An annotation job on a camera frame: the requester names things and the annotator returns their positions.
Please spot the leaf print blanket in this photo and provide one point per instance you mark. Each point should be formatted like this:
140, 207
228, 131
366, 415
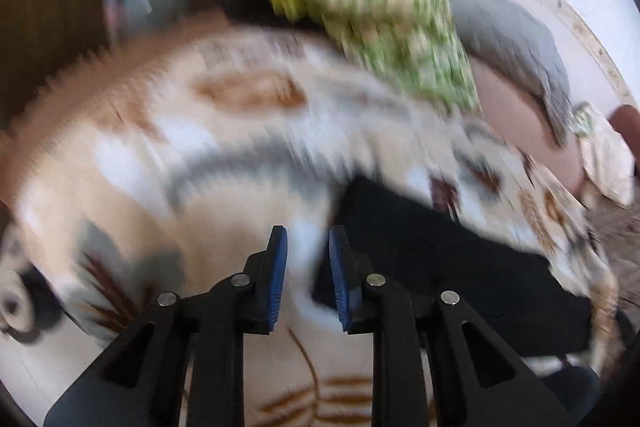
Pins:
225, 147

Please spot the green checked quilt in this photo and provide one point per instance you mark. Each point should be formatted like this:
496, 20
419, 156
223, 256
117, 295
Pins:
380, 7

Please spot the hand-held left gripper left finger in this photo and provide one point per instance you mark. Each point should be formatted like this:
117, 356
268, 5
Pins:
277, 277

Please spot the black pants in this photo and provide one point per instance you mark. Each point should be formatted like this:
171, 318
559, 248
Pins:
450, 267

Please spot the brown sofa armrest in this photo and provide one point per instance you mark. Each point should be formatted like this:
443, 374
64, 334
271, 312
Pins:
627, 124

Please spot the black white object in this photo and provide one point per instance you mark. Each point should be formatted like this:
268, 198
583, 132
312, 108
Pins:
20, 302

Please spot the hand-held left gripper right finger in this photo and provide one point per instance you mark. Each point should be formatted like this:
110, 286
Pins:
339, 282

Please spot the pink sofa cushion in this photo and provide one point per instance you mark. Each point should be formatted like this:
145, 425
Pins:
515, 117

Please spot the grey pillow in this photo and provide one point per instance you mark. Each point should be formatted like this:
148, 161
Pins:
505, 32

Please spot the white printed cloth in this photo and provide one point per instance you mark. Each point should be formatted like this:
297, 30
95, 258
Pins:
607, 162

